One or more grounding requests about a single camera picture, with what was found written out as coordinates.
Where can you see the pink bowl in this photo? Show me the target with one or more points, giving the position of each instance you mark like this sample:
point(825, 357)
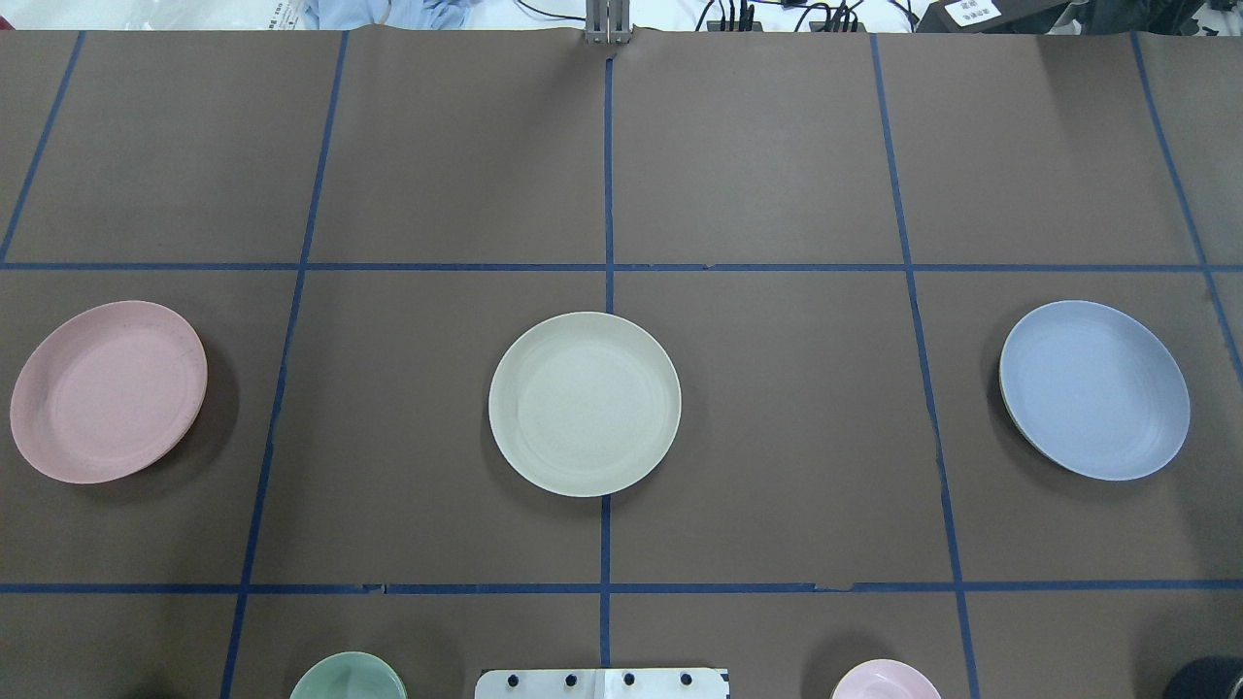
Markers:
point(884, 678)

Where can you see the green bowl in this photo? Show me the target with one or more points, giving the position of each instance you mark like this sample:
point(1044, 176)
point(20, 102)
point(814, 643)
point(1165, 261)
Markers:
point(351, 674)

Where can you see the aluminium frame post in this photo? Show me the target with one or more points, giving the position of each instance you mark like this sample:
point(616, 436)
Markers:
point(608, 22)

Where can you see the white camera stand base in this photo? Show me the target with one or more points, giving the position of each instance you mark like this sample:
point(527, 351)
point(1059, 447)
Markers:
point(659, 682)

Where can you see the blue plate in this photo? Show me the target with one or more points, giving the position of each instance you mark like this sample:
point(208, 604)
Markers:
point(1094, 391)

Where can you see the light blue cloth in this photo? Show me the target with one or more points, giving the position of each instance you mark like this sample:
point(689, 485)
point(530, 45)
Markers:
point(415, 15)

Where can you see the cream plate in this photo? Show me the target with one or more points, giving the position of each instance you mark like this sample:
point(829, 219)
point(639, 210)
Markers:
point(585, 404)

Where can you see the pink plate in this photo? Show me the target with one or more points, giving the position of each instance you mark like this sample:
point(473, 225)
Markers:
point(109, 392)

